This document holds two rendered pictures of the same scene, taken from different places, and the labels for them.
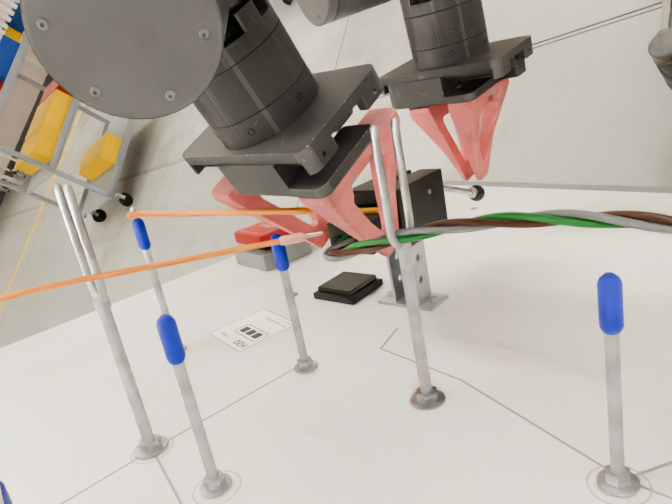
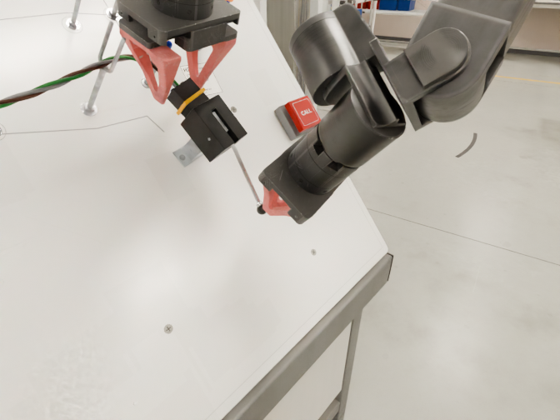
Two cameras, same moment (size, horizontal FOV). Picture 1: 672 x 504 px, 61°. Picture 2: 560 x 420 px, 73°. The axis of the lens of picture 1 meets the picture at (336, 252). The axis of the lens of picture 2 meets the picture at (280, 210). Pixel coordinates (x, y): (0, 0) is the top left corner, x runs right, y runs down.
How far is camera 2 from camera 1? 0.45 m
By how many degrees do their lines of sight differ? 42
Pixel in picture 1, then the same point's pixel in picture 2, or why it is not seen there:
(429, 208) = (204, 141)
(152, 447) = (109, 12)
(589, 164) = not seen: outside the picture
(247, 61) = not seen: outside the picture
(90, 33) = not seen: outside the picture
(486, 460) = (33, 104)
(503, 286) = (182, 197)
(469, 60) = (283, 166)
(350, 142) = (142, 35)
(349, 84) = (155, 22)
